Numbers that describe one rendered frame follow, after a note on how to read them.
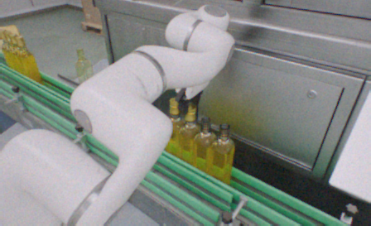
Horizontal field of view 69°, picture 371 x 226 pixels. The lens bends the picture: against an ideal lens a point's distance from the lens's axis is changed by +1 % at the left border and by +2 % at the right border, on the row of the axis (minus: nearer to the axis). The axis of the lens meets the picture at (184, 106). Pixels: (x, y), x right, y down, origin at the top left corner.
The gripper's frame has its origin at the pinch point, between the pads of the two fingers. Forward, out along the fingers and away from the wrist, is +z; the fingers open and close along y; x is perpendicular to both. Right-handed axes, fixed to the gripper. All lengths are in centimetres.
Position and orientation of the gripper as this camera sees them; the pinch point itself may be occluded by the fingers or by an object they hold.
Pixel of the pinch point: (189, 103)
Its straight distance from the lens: 77.9
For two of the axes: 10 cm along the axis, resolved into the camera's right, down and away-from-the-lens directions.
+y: -6.2, 4.8, -6.2
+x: 7.6, 5.5, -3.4
